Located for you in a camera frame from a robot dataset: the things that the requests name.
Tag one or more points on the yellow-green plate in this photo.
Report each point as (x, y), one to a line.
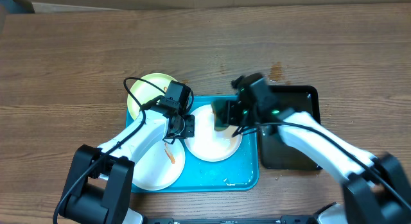
(145, 92)

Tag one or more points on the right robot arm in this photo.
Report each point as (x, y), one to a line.
(375, 189)

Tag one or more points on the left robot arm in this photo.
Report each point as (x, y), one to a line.
(99, 181)

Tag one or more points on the black water tray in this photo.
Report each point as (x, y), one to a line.
(274, 153)

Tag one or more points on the white plate with orange stain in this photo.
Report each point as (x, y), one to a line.
(160, 166)

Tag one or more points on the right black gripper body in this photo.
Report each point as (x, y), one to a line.
(243, 116)

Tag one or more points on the blue plastic tray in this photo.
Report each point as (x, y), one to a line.
(239, 172)

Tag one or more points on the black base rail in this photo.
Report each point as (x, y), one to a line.
(286, 219)

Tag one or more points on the white plate with red stain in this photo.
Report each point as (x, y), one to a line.
(208, 144)

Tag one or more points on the green yellow sponge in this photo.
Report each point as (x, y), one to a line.
(219, 108)

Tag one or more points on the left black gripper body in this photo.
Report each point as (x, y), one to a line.
(186, 128)

